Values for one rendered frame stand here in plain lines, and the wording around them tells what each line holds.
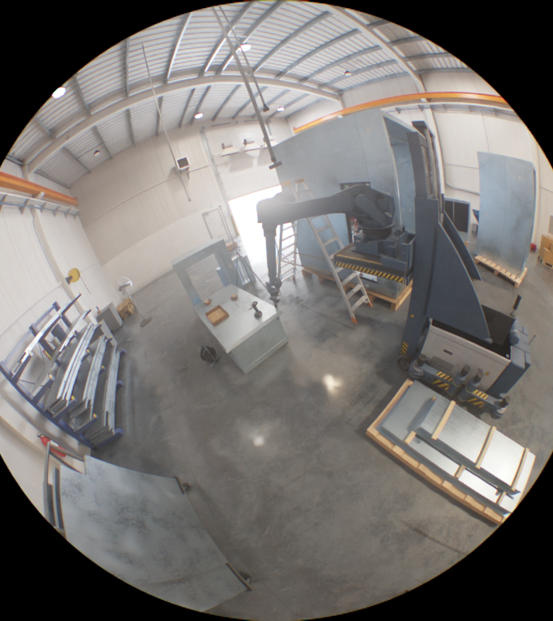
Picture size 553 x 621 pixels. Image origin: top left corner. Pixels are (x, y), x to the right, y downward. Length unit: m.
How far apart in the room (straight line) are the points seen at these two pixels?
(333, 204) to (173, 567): 3.39
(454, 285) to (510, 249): 4.43
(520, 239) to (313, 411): 6.00
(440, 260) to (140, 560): 3.27
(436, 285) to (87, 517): 3.32
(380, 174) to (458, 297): 1.91
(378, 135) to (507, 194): 4.01
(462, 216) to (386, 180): 4.73
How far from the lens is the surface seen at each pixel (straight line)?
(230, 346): 2.60
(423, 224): 1.84
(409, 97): 11.73
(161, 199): 11.96
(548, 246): 10.12
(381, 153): 3.02
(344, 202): 1.96
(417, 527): 2.49
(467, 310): 2.11
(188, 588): 2.09
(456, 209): 7.34
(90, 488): 1.94
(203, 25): 7.62
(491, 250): 6.45
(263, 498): 2.40
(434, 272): 1.97
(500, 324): 2.29
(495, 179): 6.20
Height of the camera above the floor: 2.27
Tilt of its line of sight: 35 degrees down
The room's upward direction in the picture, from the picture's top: 19 degrees counter-clockwise
